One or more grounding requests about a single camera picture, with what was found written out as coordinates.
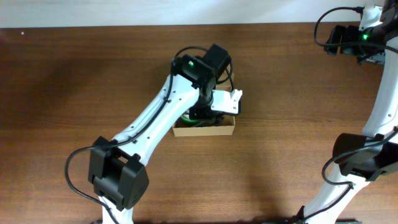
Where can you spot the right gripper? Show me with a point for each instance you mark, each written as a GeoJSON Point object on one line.
{"type": "Point", "coordinates": [339, 40]}

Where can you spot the green tape roll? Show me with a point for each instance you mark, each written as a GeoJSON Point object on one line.
{"type": "Point", "coordinates": [186, 119]}

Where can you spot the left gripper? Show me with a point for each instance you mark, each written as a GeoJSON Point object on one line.
{"type": "Point", "coordinates": [203, 112]}

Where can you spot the open cardboard box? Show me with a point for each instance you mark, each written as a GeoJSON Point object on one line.
{"type": "Point", "coordinates": [202, 130]}

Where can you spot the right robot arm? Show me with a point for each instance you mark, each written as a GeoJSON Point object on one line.
{"type": "Point", "coordinates": [359, 159]}

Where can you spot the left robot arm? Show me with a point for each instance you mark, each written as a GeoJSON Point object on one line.
{"type": "Point", "coordinates": [117, 168]}

